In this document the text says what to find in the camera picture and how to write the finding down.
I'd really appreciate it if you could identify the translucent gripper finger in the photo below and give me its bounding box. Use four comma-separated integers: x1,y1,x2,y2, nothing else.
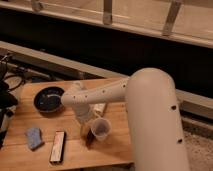
80,124,88,137

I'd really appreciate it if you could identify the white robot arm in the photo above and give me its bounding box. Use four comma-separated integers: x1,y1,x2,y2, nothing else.
61,68,190,171

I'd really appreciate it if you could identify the dark ceramic bowl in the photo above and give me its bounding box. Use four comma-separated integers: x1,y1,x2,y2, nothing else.
34,86,64,113

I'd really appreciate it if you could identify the white small box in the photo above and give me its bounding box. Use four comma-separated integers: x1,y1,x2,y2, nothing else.
93,103,107,117

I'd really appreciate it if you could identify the translucent plastic cup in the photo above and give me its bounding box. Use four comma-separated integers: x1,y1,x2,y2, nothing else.
90,118,111,141

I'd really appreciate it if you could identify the black and red rectangular block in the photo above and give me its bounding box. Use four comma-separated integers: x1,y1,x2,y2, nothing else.
49,131,66,163

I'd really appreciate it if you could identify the wooden table board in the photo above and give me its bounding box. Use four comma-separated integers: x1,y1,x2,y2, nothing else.
0,82,133,171

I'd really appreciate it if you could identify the blue sponge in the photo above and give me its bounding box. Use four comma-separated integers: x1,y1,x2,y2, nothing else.
25,127,44,151

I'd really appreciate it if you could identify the black equipment at left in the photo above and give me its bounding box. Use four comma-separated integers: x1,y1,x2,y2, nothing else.
0,55,18,149

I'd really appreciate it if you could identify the black cable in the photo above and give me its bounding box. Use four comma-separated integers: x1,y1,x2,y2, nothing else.
3,73,26,92

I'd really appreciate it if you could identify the metal bracket middle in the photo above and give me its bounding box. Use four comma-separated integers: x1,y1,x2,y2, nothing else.
103,0,112,25

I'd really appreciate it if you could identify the metal bracket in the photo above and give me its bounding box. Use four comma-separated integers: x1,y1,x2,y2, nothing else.
162,0,183,36
103,0,112,25
31,0,43,12

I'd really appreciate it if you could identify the metal bracket left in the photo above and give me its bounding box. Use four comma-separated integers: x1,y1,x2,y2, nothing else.
31,0,43,12

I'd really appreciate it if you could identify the metal bracket right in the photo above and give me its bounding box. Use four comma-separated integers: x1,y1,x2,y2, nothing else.
162,0,183,36

